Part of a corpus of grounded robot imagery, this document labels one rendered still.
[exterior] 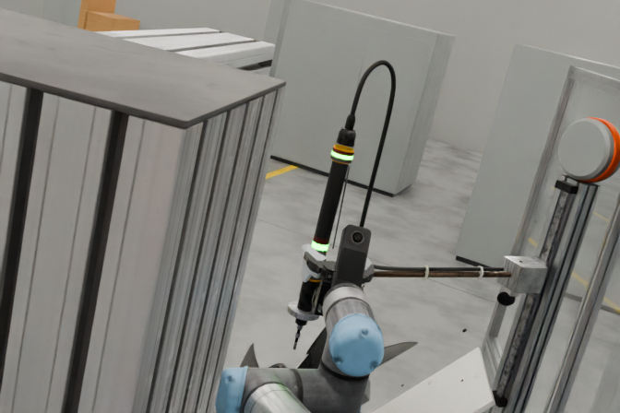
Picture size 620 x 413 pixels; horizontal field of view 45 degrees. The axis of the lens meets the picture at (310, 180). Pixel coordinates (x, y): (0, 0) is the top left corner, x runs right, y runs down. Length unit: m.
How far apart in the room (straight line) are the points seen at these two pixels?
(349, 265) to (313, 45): 7.84
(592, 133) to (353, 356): 1.06
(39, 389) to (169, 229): 0.12
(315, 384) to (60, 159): 0.77
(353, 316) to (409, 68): 7.64
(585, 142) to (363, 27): 6.98
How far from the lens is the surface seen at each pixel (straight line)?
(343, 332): 1.07
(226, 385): 1.07
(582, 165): 1.96
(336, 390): 1.12
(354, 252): 1.24
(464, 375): 1.87
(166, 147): 0.37
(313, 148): 9.07
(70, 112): 0.39
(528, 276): 1.94
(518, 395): 2.13
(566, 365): 2.15
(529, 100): 6.90
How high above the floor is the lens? 2.10
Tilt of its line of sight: 14 degrees down
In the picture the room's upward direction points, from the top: 13 degrees clockwise
